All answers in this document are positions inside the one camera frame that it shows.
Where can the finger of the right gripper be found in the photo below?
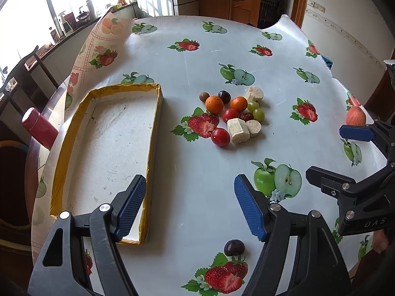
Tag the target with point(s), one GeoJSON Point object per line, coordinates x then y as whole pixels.
{"type": "Point", "coordinates": [330, 183]}
{"type": "Point", "coordinates": [358, 133]}

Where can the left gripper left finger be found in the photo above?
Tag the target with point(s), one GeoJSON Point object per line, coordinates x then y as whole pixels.
{"type": "Point", "coordinates": [61, 267]}

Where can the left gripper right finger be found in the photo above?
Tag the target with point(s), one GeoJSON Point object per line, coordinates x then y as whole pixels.
{"type": "Point", "coordinates": [299, 254]}

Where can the round freeze-dried piece small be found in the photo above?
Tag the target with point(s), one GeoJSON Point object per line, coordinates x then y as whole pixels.
{"type": "Point", "coordinates": [254, 127]}

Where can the green grape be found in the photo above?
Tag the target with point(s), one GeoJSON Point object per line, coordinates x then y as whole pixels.
{"type": "Point", "coordinates": [252, 106]}
{"type": "Point", "coordinates": [258, 114]}

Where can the hexagonal white freeze-dried block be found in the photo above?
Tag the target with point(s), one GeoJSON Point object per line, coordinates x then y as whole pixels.
{"type": "Point", "coordinates": [238, 130]}

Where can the red jujube date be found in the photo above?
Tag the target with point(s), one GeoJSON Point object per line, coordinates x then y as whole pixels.
{"type": "Point", "coordinates": [246, 116]}

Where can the orange tangerine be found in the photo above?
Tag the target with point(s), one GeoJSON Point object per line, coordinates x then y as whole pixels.
{"type": "Point", "coordinates": [214, 104]}
{"type": "Point", "coordinates": [239, 103]}

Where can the red cherry tomato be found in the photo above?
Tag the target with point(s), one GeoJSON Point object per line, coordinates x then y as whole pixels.
{"type": "Point", "coordinates": [220, 137]}
{"type": "Point", "coordinates": [229, 114]}

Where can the person's right hand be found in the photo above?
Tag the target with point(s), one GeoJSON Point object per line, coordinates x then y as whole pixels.
{"type": "Point", "coordinates": [380, 241]}

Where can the red apple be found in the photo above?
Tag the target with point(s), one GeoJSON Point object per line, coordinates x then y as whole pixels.
{"type": "Point", "coordinates": [355, 117]}

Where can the fruit print tablecloth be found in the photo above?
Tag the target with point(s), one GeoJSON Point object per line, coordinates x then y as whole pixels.
{"type": "Point", "coordinates": [194, 210]}

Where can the red thermos bottle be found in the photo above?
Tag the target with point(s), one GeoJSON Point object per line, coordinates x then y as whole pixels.
{"type": "Point", "coordinates": [39, 128]}

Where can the white foam tray yellow rim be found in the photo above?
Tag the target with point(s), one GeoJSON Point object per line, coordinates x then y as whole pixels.
{"type": "Point", "coordinates": [111, 139]}

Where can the brown longan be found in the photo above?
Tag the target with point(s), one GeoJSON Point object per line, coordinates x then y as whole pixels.
{"type": "Point", "coordinates": [203, 97]}

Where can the dark wooden chair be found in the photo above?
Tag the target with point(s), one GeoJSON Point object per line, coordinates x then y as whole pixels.
{"type": "Point", "coordinates": [20, 78]}

